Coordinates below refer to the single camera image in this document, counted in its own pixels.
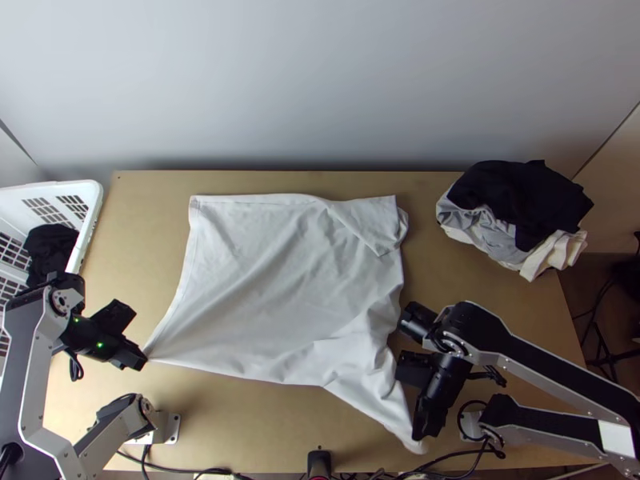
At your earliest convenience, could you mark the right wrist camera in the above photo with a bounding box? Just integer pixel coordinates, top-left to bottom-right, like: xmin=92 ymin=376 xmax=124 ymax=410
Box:
xmin=394 ymin=350 xmax=432 ymax=387

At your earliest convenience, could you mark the black garment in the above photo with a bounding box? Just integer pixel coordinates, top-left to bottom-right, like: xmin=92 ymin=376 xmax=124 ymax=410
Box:
xmin=25 ymin=223 xmax=82 ymax=287

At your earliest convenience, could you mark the white laundry basket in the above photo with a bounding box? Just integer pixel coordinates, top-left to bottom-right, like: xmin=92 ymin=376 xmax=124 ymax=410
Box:
xmin=0 ymin=179 xmax=105 ymax=351

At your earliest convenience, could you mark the white t-shirt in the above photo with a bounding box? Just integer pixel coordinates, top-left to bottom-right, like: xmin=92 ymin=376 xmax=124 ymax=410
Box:
xmin=142 ymin=192 xmax=431 ymax=456

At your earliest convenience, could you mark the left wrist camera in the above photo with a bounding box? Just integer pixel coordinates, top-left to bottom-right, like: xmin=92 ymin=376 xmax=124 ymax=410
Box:
xmin=91 ymin=298 xmax=138 ymax=337

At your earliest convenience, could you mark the black cable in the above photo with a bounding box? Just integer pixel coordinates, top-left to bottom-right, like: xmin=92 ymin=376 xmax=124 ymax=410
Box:
xmin=479 ymin=365 xmax=508 ymax=390
xmin=116 ymin=443 xmax=236 ymax=480
xmin=66 ymin=349 xmax=87 ymax=384
xmin=456 ymin=398 xmax=507 ymax=461

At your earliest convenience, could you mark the heap of clothes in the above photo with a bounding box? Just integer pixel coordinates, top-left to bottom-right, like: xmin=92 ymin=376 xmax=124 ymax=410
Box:
xmin=434 ymin=159 xmax=596 ymax=282

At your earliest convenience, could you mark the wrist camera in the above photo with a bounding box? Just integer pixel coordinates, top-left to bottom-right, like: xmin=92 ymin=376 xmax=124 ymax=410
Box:
xmin=91 ymin=298 xmax=138 ymax=337
xmin=394 ymin=350 xmax=432 ymax=387

